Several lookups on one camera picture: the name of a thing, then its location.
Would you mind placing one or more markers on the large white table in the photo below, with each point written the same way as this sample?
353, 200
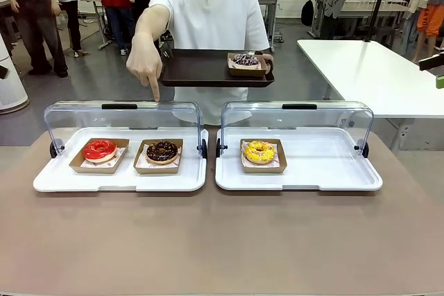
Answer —
381, 77

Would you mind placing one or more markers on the black backpack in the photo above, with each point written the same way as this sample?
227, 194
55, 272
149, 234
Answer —
307, 11

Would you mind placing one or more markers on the black stand pole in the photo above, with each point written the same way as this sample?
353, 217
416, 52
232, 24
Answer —
377, 5

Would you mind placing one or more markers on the chocolate donut white sprinkles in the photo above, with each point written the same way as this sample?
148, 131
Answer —
246, 73

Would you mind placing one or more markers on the clear domed display lid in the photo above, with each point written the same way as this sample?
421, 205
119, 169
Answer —
263, 115
86, 115

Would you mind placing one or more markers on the chocolate sprinkled donut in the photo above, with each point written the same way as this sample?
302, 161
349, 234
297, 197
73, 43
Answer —
152, 152

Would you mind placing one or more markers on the person's right forearm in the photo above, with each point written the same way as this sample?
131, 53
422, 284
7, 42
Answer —
152, 20

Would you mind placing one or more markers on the bystander in black trousers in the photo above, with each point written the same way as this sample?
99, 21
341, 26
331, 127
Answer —
71, 8

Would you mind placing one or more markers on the mannequin with orange shorts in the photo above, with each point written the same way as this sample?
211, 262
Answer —
428, 24

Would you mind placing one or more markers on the metal frame robot table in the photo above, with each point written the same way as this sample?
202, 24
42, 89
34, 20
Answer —
272, 1

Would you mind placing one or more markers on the white workbench with clutter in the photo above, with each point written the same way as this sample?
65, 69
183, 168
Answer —
367, 5

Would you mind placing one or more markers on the person's white t-shirt torso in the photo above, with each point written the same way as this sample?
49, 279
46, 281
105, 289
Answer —
215, 22

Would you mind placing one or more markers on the person's right hand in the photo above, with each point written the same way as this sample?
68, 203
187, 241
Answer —
144, 57

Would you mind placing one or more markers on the dark brown serving tray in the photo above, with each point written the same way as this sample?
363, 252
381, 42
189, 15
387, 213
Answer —
197, 67

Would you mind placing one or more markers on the chocolate donut with nuts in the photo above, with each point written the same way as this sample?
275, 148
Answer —
156, 171

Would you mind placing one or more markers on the bystander in brown trousers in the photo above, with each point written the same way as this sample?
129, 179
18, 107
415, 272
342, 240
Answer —
38, 25

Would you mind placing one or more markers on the yellow sprinkled donut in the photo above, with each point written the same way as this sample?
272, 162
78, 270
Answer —
263, 170
251, 152

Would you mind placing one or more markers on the white display tray base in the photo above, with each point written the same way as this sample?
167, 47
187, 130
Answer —
156, 181
312, 171

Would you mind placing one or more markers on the purple frosted sprinkled donut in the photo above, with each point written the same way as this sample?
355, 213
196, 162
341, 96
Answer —
244, 60

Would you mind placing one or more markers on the printed paper donut liner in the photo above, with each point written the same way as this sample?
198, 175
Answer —
141, 164
120, 154
277, 162

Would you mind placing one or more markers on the white air purifier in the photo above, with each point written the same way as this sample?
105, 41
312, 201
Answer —
12, 95

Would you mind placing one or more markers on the person's left hand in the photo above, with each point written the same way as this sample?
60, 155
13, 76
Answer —
268, 58

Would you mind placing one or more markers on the red glazed donut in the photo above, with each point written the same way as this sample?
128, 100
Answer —
93, 170
91, 152

